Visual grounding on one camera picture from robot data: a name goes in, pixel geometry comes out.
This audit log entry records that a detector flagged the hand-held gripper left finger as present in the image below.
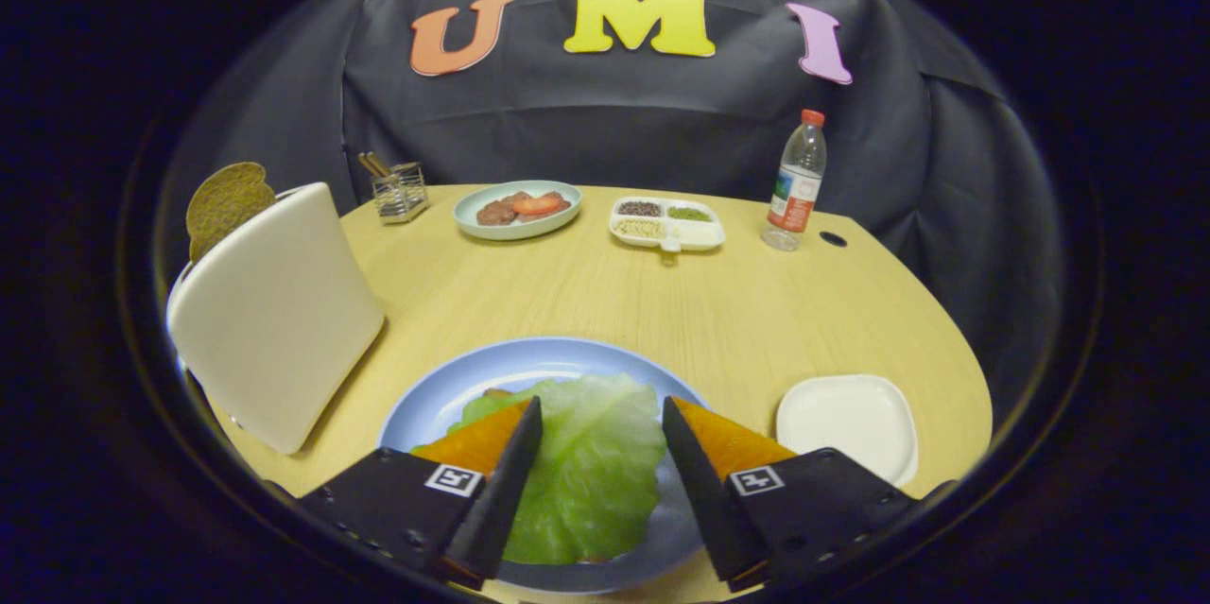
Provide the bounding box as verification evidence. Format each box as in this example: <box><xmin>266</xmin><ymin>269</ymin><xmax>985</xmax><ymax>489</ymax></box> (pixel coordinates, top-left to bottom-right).
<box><xmin>301</xmin><ymin>396</ymin><xmax>545</xmax><ymax>591</ymax></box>

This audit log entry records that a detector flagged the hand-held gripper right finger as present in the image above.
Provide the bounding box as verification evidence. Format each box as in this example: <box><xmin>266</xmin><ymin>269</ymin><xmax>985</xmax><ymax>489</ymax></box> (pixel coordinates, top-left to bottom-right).
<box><xmin>662</xmin><ymin>396</ymin><xmax>932</xmax><ymax>594</ymax></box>

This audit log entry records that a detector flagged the green lettuce leaf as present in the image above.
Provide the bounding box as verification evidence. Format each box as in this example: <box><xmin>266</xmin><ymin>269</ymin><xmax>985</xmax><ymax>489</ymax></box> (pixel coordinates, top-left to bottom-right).
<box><xmin>447</xmin><ymin>372</ymin><xmax>668</xmax><ymax>565</ymax></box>

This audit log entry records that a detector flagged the blue round plate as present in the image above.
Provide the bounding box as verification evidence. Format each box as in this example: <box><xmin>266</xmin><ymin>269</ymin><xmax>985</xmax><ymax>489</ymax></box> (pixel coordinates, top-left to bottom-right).
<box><xmin>378</xmin><ymin>337</ymin><xmax>710</xmax><ymax>595</ymax></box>

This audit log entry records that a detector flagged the white square plate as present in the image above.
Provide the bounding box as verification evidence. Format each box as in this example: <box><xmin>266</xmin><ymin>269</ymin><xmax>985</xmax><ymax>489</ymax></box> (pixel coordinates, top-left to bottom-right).
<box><xmin>775</xmin><ymin>374</ymin><xmax>920</xmax><ymax>489</ymax></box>

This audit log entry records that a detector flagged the white divided seasoning dish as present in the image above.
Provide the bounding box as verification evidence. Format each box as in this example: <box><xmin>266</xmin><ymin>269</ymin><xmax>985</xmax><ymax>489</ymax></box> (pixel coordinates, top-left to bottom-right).
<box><xmin>609</xmin><ymin>196</ymin><xmax>727</xmax><ymax>254</ymax></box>

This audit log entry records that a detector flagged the pale green round plate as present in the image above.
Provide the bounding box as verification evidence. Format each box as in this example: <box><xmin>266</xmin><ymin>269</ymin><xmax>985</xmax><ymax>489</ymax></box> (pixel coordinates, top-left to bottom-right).
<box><xmin>453</xmin><ymin>180</ymin><xmax>583</xmax><ymax>241</ymax></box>

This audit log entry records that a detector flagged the brown meat patty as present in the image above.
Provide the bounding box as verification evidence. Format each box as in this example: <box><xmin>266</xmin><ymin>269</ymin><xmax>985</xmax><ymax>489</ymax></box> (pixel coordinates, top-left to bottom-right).
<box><xmin>475</xmin><ymin>192</ymin><xmax>530</xmax><ymax>227</ymax></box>

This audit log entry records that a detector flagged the white toaster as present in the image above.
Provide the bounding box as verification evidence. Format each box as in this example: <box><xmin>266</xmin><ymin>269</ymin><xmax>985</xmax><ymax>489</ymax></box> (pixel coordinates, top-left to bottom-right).
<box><xmin>166</xmin><ymin>182</ymin><xmax>387</xmax><ymax>456</ymax></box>

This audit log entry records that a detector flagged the clear plastic water bottle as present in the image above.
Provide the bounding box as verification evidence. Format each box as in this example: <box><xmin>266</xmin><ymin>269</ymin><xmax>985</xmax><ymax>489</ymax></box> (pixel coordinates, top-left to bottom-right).
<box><xmin>762</xmin><ymin>109</ymin><xmax>827</xmax><ymax>252</ymax></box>

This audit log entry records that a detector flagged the black backdrop cloth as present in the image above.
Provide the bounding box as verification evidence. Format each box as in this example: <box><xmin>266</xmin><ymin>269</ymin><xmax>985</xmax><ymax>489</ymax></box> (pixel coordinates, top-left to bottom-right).
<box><xmin>161</xmin><ymin>0</ymin><xmax>1064</xmax><ymax>416</ymax></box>

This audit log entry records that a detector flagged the metal wire chopstick holder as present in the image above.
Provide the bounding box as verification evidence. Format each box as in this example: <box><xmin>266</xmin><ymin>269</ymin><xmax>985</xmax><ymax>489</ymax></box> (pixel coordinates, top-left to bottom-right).
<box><xmin>371</xmin><ymin>163</ymin><xmax>429</xmax><ymax>225</ymax></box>

